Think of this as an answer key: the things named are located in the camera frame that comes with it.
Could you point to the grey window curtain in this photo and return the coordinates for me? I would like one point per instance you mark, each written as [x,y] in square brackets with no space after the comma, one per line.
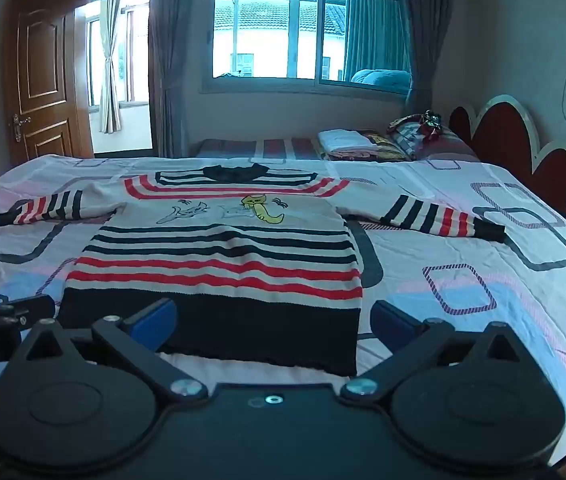
[175,60]
[425,35]

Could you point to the colourful ribbon bundle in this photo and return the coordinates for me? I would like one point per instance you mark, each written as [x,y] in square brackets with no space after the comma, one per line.
[432,122]

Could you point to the stack of folded clothes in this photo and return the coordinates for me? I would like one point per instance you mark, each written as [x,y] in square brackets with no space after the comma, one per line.
[348,142]

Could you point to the striped mattress cover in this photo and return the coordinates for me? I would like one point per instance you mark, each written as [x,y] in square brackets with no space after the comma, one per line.
[243,148]

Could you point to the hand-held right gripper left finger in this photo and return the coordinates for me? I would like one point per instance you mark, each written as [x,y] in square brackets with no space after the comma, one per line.
[155,322]

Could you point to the patterned pink bed sheet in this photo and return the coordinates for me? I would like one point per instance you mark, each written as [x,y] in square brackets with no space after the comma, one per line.
[488,320]

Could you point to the brown wooden door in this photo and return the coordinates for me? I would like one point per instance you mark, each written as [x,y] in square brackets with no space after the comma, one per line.
[43,80]

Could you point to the teal cushion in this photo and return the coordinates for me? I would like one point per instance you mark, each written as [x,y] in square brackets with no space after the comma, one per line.
[380,80]

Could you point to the white sheer curtain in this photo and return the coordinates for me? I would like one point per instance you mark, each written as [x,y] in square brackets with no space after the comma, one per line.
[110,70]

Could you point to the red scalloped headboard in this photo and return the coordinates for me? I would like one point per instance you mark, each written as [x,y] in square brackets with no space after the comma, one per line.
[513,145]

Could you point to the striped knit sweater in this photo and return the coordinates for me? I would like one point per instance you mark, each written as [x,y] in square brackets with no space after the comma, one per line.
[223,270]

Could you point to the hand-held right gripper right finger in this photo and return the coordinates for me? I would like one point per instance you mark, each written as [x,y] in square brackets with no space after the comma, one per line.
[393,327]

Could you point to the patterned pillow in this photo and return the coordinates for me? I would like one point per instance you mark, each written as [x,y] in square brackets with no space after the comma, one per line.
[450,147]

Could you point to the sliding glass window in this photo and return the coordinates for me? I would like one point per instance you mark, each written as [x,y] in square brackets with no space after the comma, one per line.
[268,30]

